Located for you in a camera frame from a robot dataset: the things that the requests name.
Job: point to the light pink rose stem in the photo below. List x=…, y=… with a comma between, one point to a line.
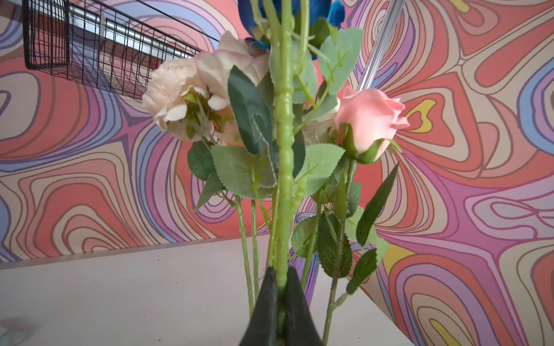
x=367, y=122

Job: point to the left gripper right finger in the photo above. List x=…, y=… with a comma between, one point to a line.
x=299, y=327

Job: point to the cream rose stem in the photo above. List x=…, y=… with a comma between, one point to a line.
x=214, y=102

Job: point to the blue purple glass vase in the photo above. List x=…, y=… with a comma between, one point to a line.
x=297, y=253

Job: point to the black wire basket back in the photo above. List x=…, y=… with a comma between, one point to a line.
x=97, y=45

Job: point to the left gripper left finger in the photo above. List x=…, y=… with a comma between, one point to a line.
x=262, y=328

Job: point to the white rose stem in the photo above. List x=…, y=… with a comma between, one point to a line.
x=316, y=132

